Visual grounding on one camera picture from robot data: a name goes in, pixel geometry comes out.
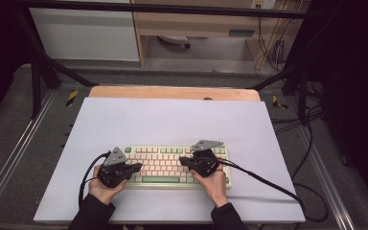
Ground person's left hand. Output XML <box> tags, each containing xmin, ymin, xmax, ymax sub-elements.
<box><xmin>88</xmin><ymin>164</ymin><xmax>128</xmax><ymax>206</ymax></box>

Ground person's right hand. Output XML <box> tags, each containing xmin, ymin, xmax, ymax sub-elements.
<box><xmin>190</xmin><ymin>162</ymin><xmax>229</xmax><ymax>209</ymax></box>

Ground black floor cables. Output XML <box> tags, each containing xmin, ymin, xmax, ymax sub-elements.
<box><xmin>269</xmin><ymin>104</ymin><xmax>326</xmax><ymax>181</ymax></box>

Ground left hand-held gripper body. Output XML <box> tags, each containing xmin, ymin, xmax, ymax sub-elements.
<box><xmin>97</xmin><ymin>147</ymin><xmax>133</xmax><ymax>189</ymax></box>

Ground black metal stand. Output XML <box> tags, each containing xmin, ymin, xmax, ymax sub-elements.
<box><xmin>250</xmin><ymin>61</ymin><xmax>311</xmax><ymax>127</ymax></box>
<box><xmin>12</xmin><ymin>9</ymin><xmax>100</xmax><ymax>120</ymax></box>

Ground white wall socket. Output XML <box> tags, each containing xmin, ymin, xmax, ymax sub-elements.
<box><xmin>250</xmin><ymin>0</ymin><xmax>277</xmax><ymax>10</ymax></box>

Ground left hand-held gripper cable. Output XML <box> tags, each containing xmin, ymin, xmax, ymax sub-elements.
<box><xmin>78</xmin><ymin>151</ymin><xmax>111</xmax><ymax>207</ymax></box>

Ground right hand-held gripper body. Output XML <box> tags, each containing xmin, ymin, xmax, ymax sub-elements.
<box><xmin>188</xmin><ymin>139</ymin><xmax>224</xmax><ymax>178</ymax></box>

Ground aluminium rail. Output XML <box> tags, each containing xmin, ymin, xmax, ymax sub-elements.
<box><xmin>0</xmin><ymin>90</ymin><xmax>57</xmax><ymax>219</ymax></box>
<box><xmin>295</xmin><ymin>127</ymin><xmax>357</xmax><ymax>230</ymax></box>

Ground wooden board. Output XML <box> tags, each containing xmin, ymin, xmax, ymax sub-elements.
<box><xmin>88</xmin><ymin>85</ymin><xmax>263</xmax><ymax>103</ymax></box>

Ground black horizontal metal bar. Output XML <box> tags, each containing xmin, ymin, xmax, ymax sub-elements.
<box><xmin>18</xmin><ymin>0</ymin><xmax>311</xmax><ymax>20</ymax></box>

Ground right hand-held gripper cable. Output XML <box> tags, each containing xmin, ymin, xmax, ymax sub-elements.
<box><xmin>217</xmin><ymin>157</ymin><xmax>330</xmax><ymax>223</ymax></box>

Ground white cabinet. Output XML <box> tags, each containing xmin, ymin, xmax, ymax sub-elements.
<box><xmin>30</xmin><ymin>8</ymin><xmax>141</xmax><ymax>62</ymax></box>

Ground grey chair base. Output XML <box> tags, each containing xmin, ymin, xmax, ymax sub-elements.
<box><xmin>157</xmin><ymin>34</ymin><xmax>192</xmax><ymax>50</ymax></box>

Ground white board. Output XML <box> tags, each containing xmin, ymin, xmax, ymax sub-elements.
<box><xmin>33</xmin><ymin>97</ymin><xmax>307</xmax><ymax>224</ymax></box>

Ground hand-held gripper cable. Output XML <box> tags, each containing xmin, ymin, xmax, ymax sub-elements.
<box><xmin>78</xmin><ymin>151</ymin><xmax>111</xmax><ymax>207</ymax></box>
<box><xmin>217</xmin><ymin>157</ymin><xmax>330</xmax><ymax>223</ymax></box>

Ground cream pink green keyboard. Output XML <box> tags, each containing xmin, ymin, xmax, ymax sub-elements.
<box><xmin>123</xmin><ymin>143</ymin><xmax>233</xmax><ymax>191</ymax></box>

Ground light wooden desk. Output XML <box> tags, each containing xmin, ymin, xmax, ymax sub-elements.
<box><xmin>130</xmin><ymin>0</ymin><xmax>311</xmax><ymax>70</ymax></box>

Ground hanging cable bundle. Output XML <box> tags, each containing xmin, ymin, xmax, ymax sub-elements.
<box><xmin>257</xmin><ymin>15</ymin><xmax>289</xmax><ymax>73</ymax></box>

